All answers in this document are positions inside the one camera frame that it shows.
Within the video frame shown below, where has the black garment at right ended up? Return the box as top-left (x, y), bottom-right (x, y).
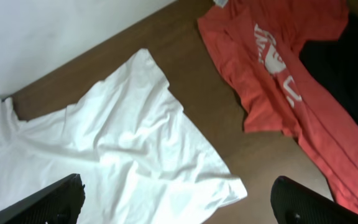
top-left (300, 13), bottom-right (358, 125)

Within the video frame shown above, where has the red printed t-shirt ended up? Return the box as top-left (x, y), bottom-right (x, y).
top-left (198, 0), bottom-right (358, 214)

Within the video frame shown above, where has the white printed t-shirt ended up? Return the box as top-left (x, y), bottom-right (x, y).
top-left (0, 49), bottom-right (247, 223)

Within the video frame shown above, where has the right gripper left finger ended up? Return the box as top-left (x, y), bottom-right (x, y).
top-left (0, 174), bottom-right (85, 224)

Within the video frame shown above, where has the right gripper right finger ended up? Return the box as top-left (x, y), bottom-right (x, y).
top-left (270, 176), bottom-right (358, 224)

